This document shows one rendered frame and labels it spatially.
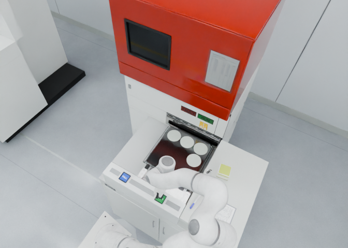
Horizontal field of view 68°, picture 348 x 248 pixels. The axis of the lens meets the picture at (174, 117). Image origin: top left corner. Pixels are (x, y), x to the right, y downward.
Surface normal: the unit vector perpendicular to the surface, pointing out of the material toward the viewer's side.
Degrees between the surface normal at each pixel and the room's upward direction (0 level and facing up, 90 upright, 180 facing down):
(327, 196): 0
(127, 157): 0
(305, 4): 90
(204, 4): 0
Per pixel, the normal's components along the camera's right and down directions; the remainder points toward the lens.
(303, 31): -0.49, 0.67
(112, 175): 0.05, -0.61
